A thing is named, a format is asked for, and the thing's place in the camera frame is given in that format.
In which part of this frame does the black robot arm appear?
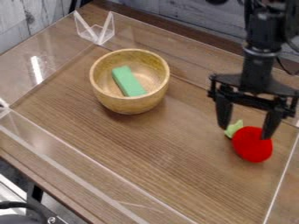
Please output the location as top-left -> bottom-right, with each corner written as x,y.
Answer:
209,0 -> 299,139

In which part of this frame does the clear acrylic corner bracket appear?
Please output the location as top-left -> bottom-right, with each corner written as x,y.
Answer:
74,10 -> 117,46

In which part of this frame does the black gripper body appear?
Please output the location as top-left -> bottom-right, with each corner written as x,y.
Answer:
209,47 -> 299,118

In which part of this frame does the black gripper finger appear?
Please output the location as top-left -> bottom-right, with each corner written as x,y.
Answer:
262,108 -> 285,139
217,94 -> 233,129

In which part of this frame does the green rectangular block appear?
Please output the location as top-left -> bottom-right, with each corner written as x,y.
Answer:
113,66 -> 147,97

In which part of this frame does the red plush fruit green stem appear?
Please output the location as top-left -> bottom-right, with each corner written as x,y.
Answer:
225,119 -> 274,163

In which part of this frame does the black cable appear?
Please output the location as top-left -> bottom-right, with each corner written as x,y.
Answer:
0,200 -> 49,224

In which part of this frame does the wooden bowl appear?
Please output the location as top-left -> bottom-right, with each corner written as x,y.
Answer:
89,48 -> 172,115

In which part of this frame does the black metal table frame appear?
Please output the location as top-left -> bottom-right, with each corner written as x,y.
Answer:
27,182 -> 85,224

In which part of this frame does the clear acrylic tray wall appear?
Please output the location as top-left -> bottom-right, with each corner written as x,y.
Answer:
0,100 -> 197,224

